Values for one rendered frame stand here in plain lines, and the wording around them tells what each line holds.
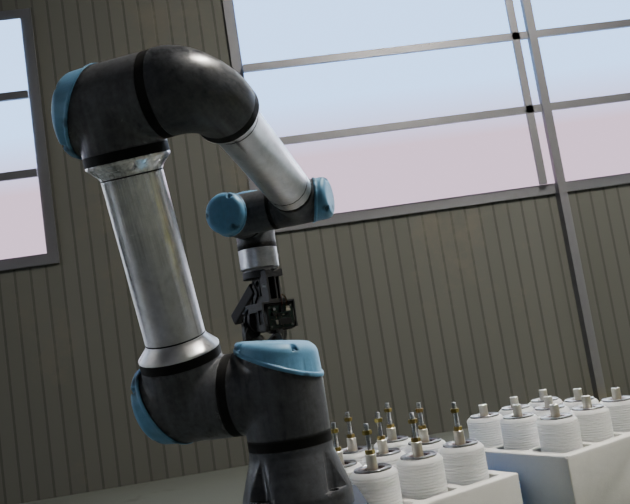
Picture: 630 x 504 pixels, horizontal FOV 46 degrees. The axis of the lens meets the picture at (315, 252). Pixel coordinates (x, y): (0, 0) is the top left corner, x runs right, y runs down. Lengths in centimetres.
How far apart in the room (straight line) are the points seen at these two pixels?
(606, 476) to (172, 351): 117
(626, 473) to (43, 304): 254
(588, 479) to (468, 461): 33
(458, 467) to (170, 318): 81
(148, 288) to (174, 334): 7
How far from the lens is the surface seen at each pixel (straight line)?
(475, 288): 359
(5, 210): 364
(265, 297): 139
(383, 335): 348
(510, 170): 371
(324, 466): 101
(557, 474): 182
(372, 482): 148
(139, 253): 101
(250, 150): 107
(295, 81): 363
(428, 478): 156
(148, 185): 101
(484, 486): 161
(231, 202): 130
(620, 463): 194
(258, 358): 99
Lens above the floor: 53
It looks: 6 degrees up
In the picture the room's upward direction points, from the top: 9 degrees counter-clockwise
